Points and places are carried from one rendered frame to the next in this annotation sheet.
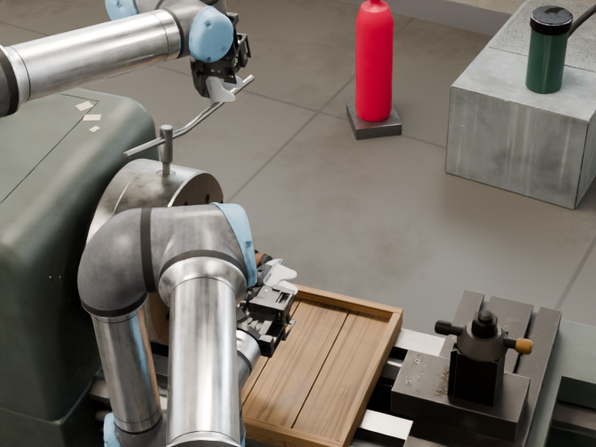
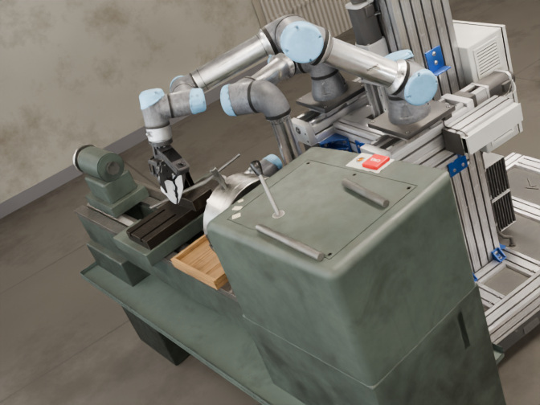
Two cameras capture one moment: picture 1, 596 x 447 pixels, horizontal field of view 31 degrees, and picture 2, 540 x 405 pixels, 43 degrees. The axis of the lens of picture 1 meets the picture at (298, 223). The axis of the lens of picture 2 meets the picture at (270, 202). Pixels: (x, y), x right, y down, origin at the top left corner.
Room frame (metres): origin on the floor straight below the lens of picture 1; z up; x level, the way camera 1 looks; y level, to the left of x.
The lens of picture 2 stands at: (3.07, 1.57, 2.24)
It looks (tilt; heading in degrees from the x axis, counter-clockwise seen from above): 29 degrees down; 218
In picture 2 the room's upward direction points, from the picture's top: 22 degrees counter-clockwise
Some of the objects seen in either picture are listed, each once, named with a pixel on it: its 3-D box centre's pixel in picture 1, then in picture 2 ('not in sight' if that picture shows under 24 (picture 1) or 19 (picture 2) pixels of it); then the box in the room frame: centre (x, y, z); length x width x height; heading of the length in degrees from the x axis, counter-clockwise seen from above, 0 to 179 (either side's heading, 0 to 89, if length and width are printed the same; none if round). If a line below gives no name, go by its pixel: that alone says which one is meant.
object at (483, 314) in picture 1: (484, 321); not in sight; (1.20, -0.28, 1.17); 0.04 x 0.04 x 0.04
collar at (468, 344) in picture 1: (482, 336); not in sight; (1.20, -0.28, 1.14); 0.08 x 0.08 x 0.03
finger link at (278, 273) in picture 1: (280, 272); not in sight; (1.41, 0.03, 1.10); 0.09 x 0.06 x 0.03; 158
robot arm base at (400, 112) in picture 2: not in sight; (407, 101); (0.98, 0.68, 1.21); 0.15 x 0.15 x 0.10
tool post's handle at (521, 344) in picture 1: (517, 344); not in sight; (1.18, -0.33, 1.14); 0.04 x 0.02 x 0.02; 68
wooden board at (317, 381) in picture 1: (295, 362); (229, 246); (1.40, 0.01, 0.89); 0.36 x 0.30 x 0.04; 158
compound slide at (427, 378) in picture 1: (460, 394); (190, 194); (1.21, -0.25, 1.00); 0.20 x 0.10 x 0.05; 68
